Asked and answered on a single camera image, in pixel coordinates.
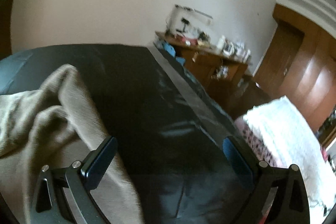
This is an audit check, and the grey fleece garment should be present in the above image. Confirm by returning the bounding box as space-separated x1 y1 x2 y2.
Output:
0 64 143 224

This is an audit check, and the wooden wardrobe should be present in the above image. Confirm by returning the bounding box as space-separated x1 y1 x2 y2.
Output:
253 4 336 132

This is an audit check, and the black desk lamp stand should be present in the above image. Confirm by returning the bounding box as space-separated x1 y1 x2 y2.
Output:
165 4 214 33

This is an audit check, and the red box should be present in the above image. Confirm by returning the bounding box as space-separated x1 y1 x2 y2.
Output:
178 36 198 45

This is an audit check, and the blue cloth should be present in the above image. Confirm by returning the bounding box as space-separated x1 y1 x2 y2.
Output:
157 40 184 64

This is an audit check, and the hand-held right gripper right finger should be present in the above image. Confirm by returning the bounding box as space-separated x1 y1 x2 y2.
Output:
222 136 311 224

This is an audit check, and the white fluffy blanket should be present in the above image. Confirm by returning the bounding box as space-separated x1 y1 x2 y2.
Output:
243 97 336 214

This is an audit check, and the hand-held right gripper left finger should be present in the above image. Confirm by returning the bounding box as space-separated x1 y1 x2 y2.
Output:
30 136 118 224

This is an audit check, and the cluttered wooden desk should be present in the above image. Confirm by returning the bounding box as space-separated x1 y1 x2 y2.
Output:
155 31 252 98

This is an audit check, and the pink spotted cloth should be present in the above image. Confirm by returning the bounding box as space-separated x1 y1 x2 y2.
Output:
234 116 284 167

